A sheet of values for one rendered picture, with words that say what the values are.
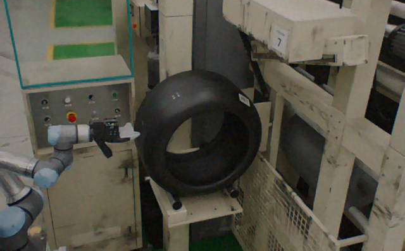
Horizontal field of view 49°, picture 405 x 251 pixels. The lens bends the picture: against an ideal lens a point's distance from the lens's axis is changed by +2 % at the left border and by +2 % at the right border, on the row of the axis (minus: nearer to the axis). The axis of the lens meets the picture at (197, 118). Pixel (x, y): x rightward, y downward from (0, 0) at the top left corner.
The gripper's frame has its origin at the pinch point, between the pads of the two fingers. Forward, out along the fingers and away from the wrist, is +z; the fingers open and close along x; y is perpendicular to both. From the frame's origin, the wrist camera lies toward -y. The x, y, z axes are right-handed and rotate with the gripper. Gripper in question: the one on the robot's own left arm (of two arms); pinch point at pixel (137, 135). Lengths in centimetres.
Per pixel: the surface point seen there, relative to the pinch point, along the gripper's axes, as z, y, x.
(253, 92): 73, 3, 37
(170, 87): 13.5, 20.9, 2.6
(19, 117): -55, -127, 280
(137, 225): 17, -93, 52
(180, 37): 23.0, 36.2, 24.9
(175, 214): 17.5, -35.3, -11.7
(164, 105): 8.8, 16.7, -5.8
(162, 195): 15.2, -34.5, 2.5
